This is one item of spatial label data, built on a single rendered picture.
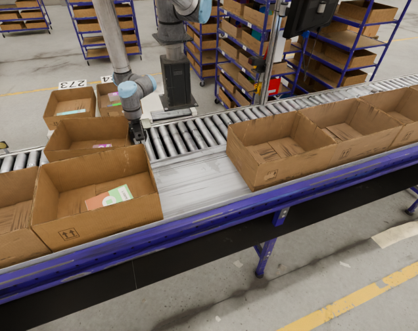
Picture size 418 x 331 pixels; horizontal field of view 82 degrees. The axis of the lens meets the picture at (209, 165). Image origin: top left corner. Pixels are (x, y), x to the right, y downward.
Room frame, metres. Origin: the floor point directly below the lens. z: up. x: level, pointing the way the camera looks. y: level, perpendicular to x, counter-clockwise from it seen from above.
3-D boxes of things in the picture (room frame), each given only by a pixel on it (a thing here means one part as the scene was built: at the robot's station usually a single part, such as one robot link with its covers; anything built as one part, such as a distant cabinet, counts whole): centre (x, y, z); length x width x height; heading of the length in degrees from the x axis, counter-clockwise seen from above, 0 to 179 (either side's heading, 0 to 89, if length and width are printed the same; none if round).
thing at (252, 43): (2.45, -0.50, 0.99); 0.40 x 0.30 x 0.10; 18
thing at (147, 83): (1.20, 0.35, 1.12); 0.12 x 0.12 x 0.09; 62
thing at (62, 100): (1.52, 0.97, 0.80); 0.38 x 0.28 x 0.10; 17
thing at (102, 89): (1.65, 0.68, 0.80); 0.38 x 0.28 x 0.10; 21
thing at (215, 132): (1.28, -0.07, 0.72); 0.52 x 0.05 x 0.05; 22
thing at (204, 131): (1.25, -0.01, 0.72); 0.52 x 0.05 x 0.05; 22
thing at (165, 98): (1.72, 0.25, 0.91); 0.26 x 0.26 x 0.33; 19
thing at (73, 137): (1.06, 0.64, 0.83); 0.39 x 0.29 x 0.17; 98
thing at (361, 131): (1.03, -0.68, 0.97); 0.39 x 0.29 x 0.17; 112
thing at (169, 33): (1.72, 0.25, 1.26); 0.19 x 0.19 x 0.10
